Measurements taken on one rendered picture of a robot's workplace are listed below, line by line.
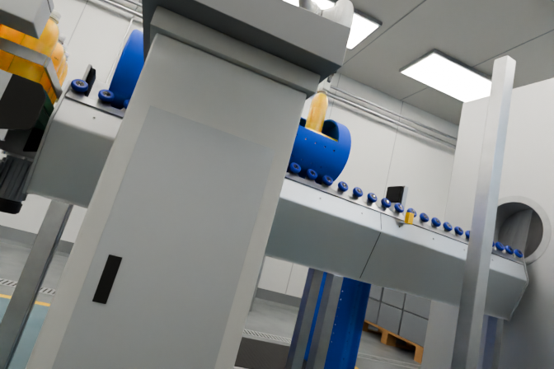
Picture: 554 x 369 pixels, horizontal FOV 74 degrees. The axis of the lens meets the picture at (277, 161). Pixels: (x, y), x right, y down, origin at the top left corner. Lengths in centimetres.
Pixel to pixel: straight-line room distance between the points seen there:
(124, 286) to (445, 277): 149
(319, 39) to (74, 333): 61
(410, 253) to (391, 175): 420
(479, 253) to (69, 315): 137
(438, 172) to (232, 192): 587
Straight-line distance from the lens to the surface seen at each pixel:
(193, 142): 64
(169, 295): 64
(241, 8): 67
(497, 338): 222
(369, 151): 567
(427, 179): 625
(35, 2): 107
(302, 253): 141
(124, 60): 124
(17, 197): 159
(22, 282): 124
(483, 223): 164
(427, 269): 178
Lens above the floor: 66
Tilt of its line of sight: 13 degrees up
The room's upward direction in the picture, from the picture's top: 15 degrees clockwise
